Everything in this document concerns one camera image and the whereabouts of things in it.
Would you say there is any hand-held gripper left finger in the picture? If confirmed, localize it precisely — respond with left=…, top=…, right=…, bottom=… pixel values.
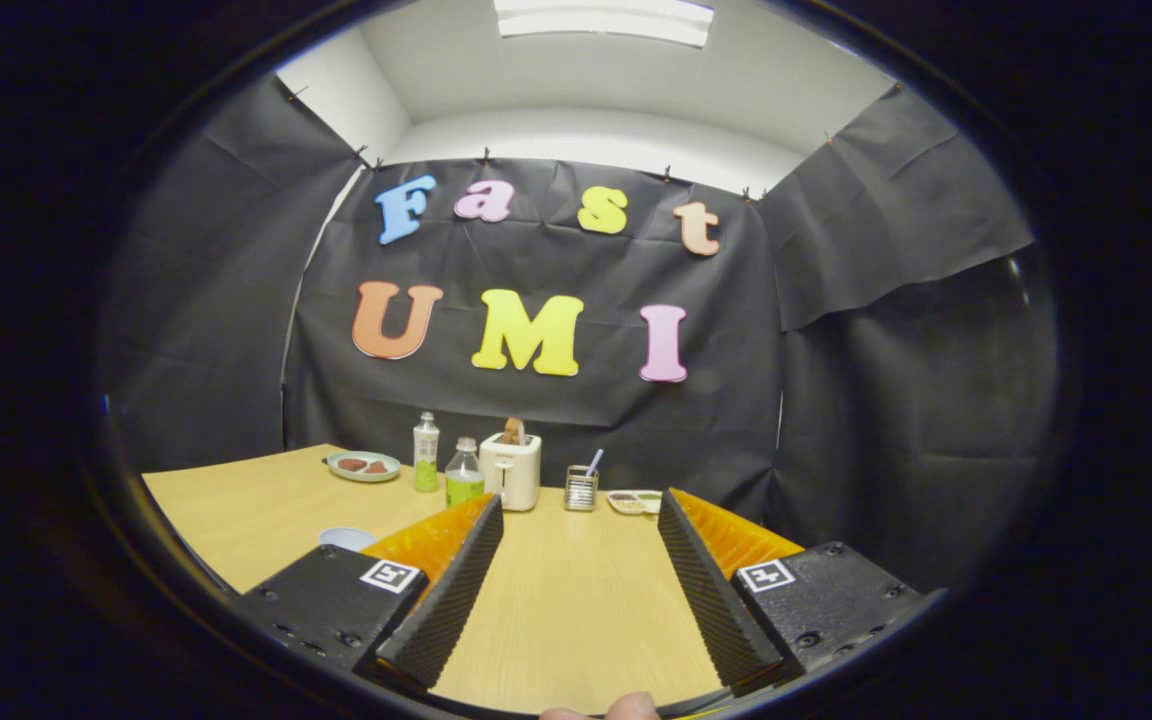
left=236, top=493, right=505, bottom=691

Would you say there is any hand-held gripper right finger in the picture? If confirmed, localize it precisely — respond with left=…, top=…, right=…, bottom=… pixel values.
left=658, top=488, right=929, bottom=698

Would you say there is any green label juice bottle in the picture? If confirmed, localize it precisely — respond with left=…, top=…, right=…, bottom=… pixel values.
left=445, top=436, right=486, bottom=508

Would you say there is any slim green label bottle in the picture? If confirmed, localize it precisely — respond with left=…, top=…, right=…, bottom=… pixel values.
left=412, top=411, right=441, bottom=493

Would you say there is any wooden table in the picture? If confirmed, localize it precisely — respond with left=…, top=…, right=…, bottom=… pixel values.
left=141, top=443, right=807, bottom=716

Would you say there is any cream toaster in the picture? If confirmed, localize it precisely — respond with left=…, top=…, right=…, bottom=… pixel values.
left=479, top=431, right=542, bottom=512

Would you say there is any pale green plate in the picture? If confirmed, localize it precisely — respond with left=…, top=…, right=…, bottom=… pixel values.
left=325, top=451, right=402, bottom=483

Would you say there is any ceiling light panel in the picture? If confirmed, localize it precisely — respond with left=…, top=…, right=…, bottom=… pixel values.
left=493, top=0, right=716, bottom=49

